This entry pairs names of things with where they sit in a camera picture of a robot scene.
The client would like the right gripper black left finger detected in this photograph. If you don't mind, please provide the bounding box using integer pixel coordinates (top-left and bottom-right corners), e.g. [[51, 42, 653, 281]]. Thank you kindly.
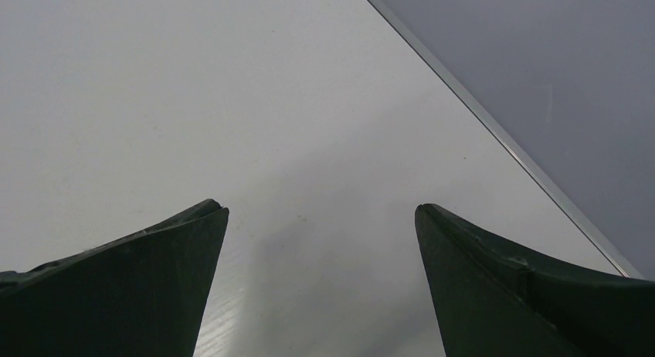
[[1, 199, 229, 356]]

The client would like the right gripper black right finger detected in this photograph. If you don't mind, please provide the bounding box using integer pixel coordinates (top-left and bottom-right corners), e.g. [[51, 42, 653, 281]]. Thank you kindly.
[[415, 204, 654, 356]]

